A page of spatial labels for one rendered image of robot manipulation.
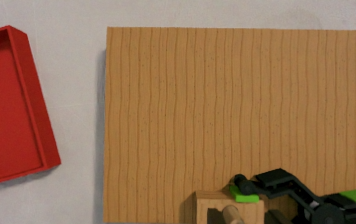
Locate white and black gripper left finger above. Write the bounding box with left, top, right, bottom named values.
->
left=207, top=208, right=226, bottom=224

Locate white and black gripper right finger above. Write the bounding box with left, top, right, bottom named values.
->
left=264, top=209, right=293, bottom=224

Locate small wooden block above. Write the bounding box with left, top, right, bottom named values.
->
left=195, top=190, right=264, bottom=224

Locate brown wooden board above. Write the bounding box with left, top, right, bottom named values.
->
left=103, top=27, right=356, bottom=224

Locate red shallow tray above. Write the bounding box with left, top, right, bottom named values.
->
left=0, top=25, right=62, bottom=182

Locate wooden dowel pin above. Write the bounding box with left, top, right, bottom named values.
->
left=223, top=205, right=245, bottom=224

